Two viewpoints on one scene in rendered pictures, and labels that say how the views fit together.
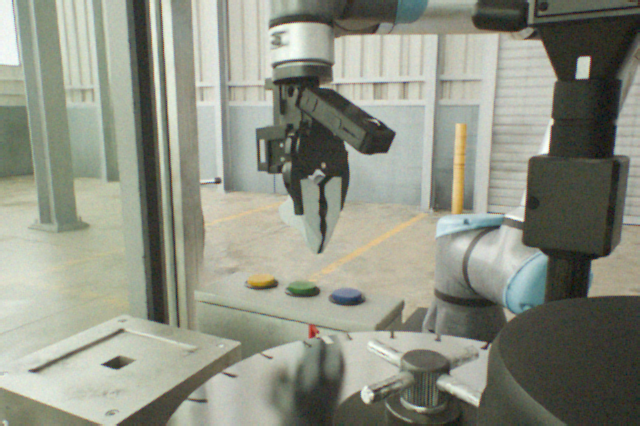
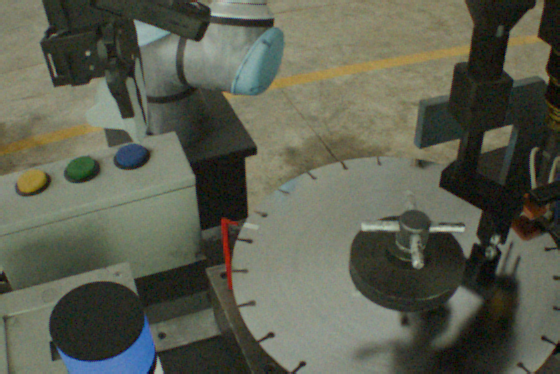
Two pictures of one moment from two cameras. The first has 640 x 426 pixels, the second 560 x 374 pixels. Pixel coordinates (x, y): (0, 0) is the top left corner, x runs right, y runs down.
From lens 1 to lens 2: 39 cm
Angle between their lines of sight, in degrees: 52
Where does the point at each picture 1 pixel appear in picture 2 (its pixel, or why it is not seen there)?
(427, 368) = (426, 226)
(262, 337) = (79, 236)
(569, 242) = (489, 124)
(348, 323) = (168, 184)
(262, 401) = (302, 306)
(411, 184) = not seen: outside the picture
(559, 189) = (488, 99)
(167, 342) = not seen: hidden behind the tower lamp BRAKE
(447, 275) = (156, 79)
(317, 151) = (127, 46)
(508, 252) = (227, 47)
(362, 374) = (319, 240)
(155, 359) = not seen: hidden behind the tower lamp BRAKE
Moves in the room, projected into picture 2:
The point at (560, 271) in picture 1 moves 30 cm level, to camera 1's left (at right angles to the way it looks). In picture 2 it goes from (477, 137) to (249, 362)
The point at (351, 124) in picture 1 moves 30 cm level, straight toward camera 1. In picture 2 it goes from (181, 16) to (462, 140)
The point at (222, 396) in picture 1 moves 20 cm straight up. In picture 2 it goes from (274, 322) to (268, 125)
